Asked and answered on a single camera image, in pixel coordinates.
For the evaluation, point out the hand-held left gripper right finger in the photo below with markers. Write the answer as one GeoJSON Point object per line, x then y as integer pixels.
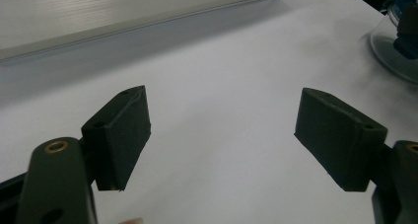
{"type": "Point", "coordinates": [335, 135]}

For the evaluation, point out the clear glass bowl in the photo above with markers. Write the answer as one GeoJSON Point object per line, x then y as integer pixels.
{"type": "Point", "coordinates": [383, 51]}

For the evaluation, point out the dark blue object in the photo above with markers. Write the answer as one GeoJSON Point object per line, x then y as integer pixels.
{"type": "Point", "coordinates": [407, 30]}

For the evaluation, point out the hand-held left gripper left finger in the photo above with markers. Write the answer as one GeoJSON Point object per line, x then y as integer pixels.
{"type": "Point", "coordinates": [121, 135]}

